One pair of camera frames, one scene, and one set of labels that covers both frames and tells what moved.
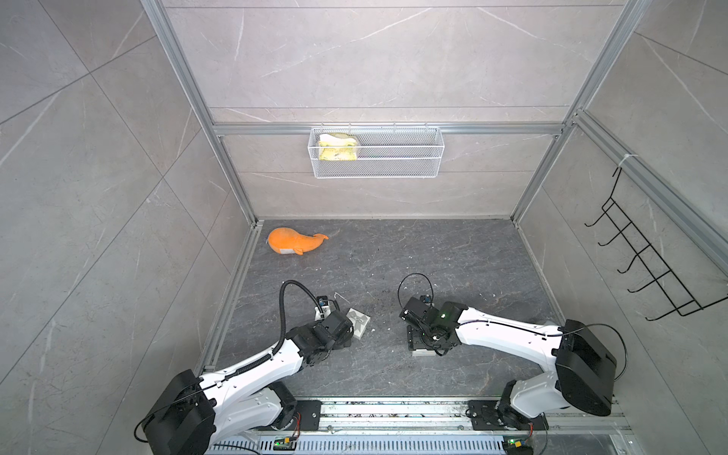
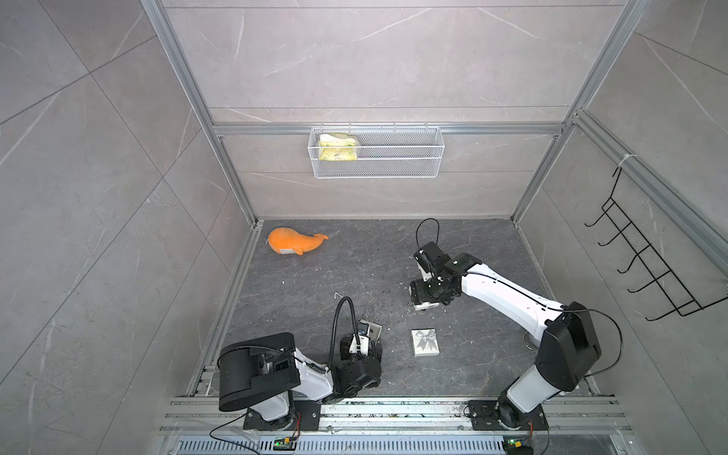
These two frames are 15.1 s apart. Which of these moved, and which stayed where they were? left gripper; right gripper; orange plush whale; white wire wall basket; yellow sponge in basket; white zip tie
Moved: right gripper; left gripper
Stayed: white wire wall basket; orange plush whale; white zip tie; yellow sponge in basket
